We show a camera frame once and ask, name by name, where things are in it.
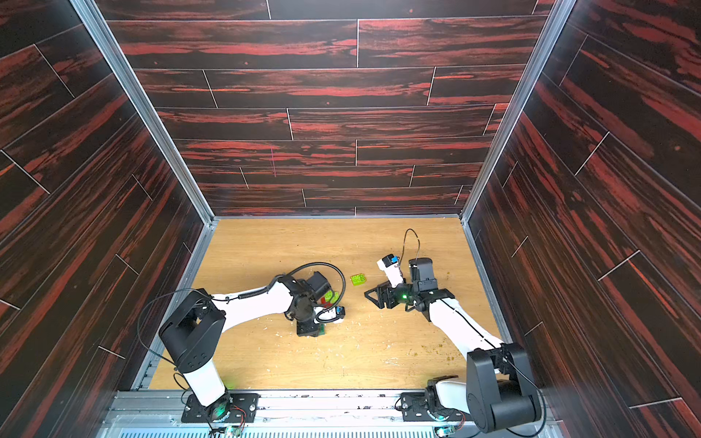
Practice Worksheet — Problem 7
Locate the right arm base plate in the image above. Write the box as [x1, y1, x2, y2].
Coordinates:
[394, 392, 472, 423]

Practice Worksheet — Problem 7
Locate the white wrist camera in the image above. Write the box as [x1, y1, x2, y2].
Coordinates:
[315, 306, 346, 324]
[377, 254, 405, 288]

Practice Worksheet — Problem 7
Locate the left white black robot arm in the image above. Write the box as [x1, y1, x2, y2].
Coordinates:
[159, 271, 345, 423]

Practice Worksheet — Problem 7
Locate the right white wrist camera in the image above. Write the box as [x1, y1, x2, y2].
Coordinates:
[377, 254, 405, 288]

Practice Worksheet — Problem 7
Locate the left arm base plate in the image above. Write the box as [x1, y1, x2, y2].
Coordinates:
[181, 391, 260, 425]

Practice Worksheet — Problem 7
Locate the right black cable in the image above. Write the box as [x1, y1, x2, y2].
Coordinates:
[401, 228, 421, 264]

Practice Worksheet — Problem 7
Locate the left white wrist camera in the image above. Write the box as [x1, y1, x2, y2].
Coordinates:
[315, 306, 346, 324]

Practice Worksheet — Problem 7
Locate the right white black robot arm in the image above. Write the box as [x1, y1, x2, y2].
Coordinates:
[364, 254, 547, 437]

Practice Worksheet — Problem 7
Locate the black cable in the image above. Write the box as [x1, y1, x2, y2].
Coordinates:
[267, 262, 348, 321]
[401, 228, 421, 264]

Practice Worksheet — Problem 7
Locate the left black cable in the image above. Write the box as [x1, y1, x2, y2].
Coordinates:
[267, 262, 348, 321]

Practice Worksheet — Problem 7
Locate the aluminium front rail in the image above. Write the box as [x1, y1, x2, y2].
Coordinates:
[97, 388, 565, 438]

